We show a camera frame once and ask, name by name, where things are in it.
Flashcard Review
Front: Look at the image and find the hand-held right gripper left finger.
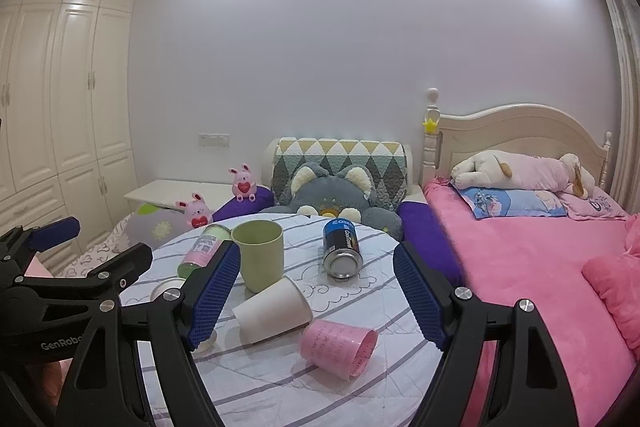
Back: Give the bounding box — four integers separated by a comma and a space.
52, 239, 242, 427

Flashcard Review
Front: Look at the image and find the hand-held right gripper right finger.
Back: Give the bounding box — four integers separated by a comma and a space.
392, 241, 568, 427

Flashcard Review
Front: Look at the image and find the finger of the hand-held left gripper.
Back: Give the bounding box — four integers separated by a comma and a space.
0, 216, 82, 282
15, 243, 154, 305

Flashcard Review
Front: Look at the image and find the white cup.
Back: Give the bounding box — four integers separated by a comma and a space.
231, 276, 314, 347

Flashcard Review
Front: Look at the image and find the pink cup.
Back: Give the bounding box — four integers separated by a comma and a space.
300, 319, 379, 380

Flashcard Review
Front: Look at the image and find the green cup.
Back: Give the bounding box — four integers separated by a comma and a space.
231, 221, 285, 294

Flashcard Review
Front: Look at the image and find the heart print bedsheet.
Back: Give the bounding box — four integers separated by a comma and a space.
55, 217, 136, 280

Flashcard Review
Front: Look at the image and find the pink green can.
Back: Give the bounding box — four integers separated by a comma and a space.
177, 223, 232, 279

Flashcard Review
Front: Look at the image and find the grey floral pillow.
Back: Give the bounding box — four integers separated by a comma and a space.
122, 203, 188, 253

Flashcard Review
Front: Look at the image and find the white nightstand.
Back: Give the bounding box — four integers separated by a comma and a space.
123, 179, 236, 215

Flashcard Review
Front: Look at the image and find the pink rabbit toy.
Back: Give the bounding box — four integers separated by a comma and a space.
228, 163, 258, 202
175, 193, 215, 229

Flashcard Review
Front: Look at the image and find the blue metal can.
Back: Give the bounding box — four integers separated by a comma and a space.
321, 218, 362, 280

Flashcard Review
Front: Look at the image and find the pink bed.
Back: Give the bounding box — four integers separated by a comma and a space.
422, 177, 640, 427

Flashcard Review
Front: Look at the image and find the round striped table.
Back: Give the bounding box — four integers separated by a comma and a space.
117, 213, 481, 427

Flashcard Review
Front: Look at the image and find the cream wardrobe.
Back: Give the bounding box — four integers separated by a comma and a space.
0, 0, 143, 275

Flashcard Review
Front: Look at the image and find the blue cartoon pillow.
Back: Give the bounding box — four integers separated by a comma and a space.
457, 186, 568, 220

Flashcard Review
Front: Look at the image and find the grey cat plush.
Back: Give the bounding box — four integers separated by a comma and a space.
259, 162, 405, 242

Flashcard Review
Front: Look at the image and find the triangle pattern quilted cover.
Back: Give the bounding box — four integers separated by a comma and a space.
270, 137, 408, 210

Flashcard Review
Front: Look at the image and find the cream and pink plush dog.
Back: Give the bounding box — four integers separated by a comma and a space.
450, 149, 596, 200

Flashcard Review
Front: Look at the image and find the pink heart cushion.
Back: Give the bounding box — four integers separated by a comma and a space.
582, 214, 640, 350

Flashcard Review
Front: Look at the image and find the cream wooden bed headboard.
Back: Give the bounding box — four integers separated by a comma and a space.
422, 88, 615, 198

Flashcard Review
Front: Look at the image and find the pink pillow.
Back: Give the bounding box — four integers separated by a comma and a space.
557, 186, 631, 222

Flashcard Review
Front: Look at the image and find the cream curtain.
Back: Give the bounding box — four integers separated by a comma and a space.
597, 0, 640, 218

